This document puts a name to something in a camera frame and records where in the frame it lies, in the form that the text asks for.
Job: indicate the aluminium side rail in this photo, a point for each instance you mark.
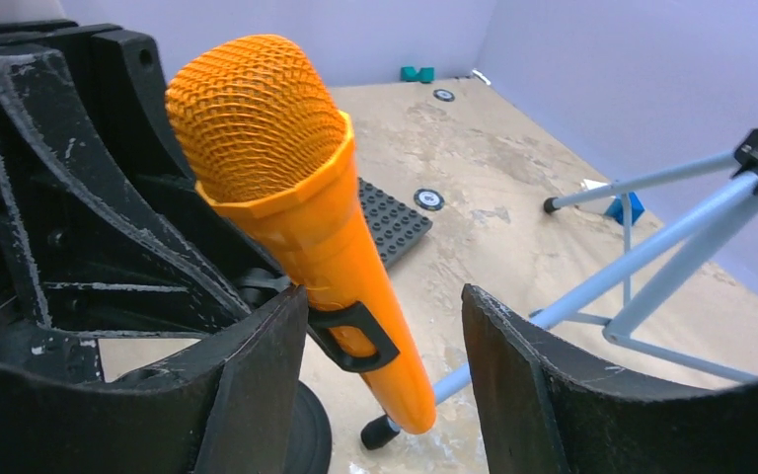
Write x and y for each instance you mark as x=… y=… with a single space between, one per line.
x=481 y=76

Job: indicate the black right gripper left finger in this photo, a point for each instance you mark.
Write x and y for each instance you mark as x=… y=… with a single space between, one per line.
x=222 y=405

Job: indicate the black microphone stand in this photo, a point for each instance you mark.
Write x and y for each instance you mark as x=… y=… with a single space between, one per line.
x=351 y=338

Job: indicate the teal clamp piece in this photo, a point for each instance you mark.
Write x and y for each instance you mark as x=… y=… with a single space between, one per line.
x=424 y=75

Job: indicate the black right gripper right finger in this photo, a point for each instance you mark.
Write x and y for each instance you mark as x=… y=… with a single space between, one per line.
x=547 y=406

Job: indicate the orange toy microphone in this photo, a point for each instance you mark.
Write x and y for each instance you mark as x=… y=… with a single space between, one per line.
x=273 y=154

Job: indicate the blue white brick block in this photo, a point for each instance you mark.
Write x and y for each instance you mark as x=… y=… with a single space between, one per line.
x=611 y=207

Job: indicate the light blue music stand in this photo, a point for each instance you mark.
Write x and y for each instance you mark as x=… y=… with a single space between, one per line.
x=621 y=296

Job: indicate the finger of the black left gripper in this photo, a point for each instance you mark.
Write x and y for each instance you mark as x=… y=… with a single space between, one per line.
x=105 y=123

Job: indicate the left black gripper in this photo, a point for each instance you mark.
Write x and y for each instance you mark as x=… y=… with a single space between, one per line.
x=42 y=213

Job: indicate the dark grey building baseplate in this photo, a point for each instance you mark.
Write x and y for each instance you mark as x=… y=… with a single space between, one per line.
x=394 y=226

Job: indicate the far black white poker chip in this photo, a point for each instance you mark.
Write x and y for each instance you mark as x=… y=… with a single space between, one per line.
x=443 y=95

